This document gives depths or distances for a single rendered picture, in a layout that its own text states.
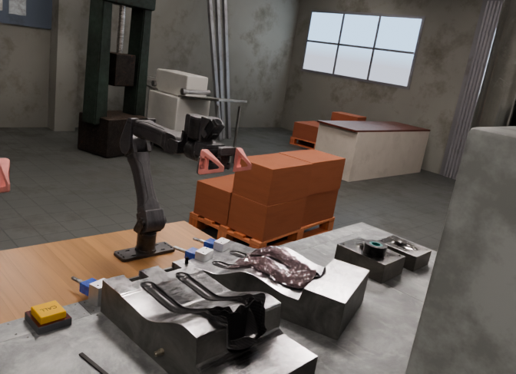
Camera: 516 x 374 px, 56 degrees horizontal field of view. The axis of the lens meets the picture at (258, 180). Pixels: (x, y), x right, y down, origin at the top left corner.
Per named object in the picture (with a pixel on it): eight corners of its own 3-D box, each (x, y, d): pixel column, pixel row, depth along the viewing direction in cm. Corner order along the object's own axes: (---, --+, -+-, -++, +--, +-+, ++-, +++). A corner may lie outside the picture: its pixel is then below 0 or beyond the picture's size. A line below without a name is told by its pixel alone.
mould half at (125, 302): (100, 311, 124) (103, 263, 120) (181, 286, 143) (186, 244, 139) (230, 431, 92) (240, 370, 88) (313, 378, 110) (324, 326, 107)
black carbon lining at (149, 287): (135, 291, 122) (138, 257, 120) (185, 276, 134) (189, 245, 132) (226, 362, 100) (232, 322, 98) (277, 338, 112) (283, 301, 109)
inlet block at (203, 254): (168, 257, 154) (170, 242, 152) (178, 253, 158) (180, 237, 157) (203, 270, 148) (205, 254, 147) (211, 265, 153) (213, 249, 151)
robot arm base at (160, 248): (178, 230, 164) (167, 223, 169) (124, 239, 150) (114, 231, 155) (176, 251, 166) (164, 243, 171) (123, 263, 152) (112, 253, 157)
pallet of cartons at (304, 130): (367, 156, 856) (375, 118, 839) (335, 158, 793) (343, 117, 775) (315, 140, 937) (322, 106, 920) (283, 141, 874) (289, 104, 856)
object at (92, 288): (64, 289, 131) (64, 271, 130) (78, 282, 136) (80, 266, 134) (97, 307, 125) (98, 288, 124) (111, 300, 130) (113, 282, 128)
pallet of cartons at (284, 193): (180, 223, 411) (190, 143, 393) (272, 205, 497) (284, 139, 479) (250, 261, 357) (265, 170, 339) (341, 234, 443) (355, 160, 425)
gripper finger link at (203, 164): (239, 155, 124) (217, 146, 130) (218, 156, 119) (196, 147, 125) (236, 180, 126) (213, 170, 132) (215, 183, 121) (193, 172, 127)
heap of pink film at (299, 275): (223, 269, 144) (226, 246, 142) (250, 252, 159) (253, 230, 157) (302, 299, 133) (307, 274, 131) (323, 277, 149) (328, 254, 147)
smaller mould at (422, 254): (373, 254, 190) (376, 240, 188) (389, 248, 199) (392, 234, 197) (412, 272, 179) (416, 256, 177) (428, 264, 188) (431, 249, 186)
